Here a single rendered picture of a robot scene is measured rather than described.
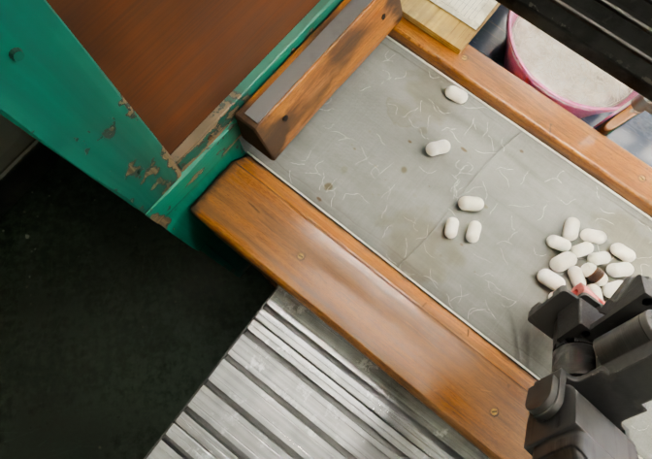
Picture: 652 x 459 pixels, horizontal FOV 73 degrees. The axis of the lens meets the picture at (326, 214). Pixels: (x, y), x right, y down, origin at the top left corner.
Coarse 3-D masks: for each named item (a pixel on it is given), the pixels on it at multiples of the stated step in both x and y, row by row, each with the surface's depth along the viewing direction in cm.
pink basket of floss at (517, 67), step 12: (504, 60) 78; (516, 60) 68; (516, 72) 71; (528, 72) 67; (540, 84) 67; (552, 96) 67; (564, 108) 70; (576, 108) 67; (588, 108) 66; (600, 108) 66; (612, 108) 66
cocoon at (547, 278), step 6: (540, 270) 61; (546, 270) 61; (540, 276) 60; (546, 276) 60; (552, 276) 60; (558, 276) 60; (540, 282) 61; (546, 282) 60; (552, 282) 60; (558, 282) 60; (564, 282) 60; (552, 288) 60
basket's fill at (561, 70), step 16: (512, 32) 74; (528, 32) 74; (528, 48) 72; (544, 48) 73; (560, 48) 73; (528, 64) 72; (544, 64) 72; (560, 64) 72; (576, 64) 73; (592, 64) 72; (544, 80) 72; (560, 80) 71; (576, 80) 72; (592, 80) 71; (608, 80) 71; (576, 96) 71; (592, 96) 71; (608, 96) 71; (624, 96) 72
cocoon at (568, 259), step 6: (564, 252) 62; (570, 252) 61; (552, 258) 62; (558, 258) 61; (564, 258) 61; (570, 258) 61; (576, 258) 61; (552, 264) 61; (558, 264) 61; (564, 264) 60; (570, 264) 61; (558, 270) 61; (564, 270) 61
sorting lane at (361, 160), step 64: (384, 64) 70; (320, 128) 67; (384, 128) 67; (448, 128) 68; (512, 128) 68; (320, 192) 64; (384, 192) 65; (448, 192) 65; (512, 192) 65; (576, 192) 66; (384, 256) 62; (448, 256) 62; (512, 256) 63; (640, 256) 63; (512, 320) 60; (640, 448) 57
